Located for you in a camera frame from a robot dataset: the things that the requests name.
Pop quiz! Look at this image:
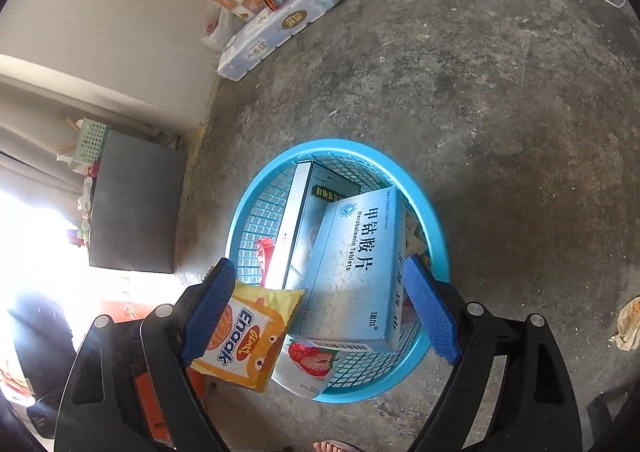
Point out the crumpled paper wrapper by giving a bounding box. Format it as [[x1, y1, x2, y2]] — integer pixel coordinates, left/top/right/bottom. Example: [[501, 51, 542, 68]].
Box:
[[607, 297, 640, 353]]

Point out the green plastic basket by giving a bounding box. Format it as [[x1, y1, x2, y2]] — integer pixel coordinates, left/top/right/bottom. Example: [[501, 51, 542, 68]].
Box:
[[75, 118, 110, 164]]

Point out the white plastic bag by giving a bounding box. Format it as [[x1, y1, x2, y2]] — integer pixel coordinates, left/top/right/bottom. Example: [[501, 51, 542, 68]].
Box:
[[200, 7, 236, 52]]

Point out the yellow snack packet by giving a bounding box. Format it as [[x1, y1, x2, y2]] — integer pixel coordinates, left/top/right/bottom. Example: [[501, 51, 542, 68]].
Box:
[[187, 279, 307, 393]]

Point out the red snack wrapper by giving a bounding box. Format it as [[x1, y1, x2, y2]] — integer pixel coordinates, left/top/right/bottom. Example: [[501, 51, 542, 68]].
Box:
[[255, 237, 276, 278]]

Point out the grey cabinet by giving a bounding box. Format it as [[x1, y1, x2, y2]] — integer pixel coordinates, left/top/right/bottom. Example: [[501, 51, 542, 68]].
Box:
[[89, 129, 188, 275]]

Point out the toilet paper pack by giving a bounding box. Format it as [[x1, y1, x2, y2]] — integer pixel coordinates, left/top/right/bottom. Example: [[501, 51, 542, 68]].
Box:
[[217, 0, 343, 82]]

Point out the black cable box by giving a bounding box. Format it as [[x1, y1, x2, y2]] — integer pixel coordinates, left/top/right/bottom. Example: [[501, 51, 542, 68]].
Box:
[[265, 161, 362, 290]]

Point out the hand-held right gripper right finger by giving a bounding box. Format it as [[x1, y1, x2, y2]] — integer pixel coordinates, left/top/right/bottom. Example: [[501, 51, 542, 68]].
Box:
[[402, 254, 584, 452]]

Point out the orange object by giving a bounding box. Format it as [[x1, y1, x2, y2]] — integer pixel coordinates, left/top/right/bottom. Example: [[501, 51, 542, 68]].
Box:
[[132, 354, 206, 433]]

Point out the person's foot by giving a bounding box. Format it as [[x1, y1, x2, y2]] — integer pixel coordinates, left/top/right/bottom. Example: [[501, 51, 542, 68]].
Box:
[[312, 439, 358, 452]]

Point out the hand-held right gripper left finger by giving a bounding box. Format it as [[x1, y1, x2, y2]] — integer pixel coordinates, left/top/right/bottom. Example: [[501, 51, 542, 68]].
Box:
[[52, 257, 237, 452]]

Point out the blue mesh waste basket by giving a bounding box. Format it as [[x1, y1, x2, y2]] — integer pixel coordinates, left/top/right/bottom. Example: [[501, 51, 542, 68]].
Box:
[[225, 138, 447, 404]]

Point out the light blue medicine box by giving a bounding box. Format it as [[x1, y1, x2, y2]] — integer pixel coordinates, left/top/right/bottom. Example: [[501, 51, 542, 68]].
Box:
[[289, 187, 412, 353]]

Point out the white strawberry drink bottle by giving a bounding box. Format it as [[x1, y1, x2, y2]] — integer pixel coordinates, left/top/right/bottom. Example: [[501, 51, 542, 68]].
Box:
[[270, 337, 341, 400]]

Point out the beige curtain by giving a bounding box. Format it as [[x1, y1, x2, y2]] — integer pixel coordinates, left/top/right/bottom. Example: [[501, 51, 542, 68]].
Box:
[[0, 122, 96, 198]]

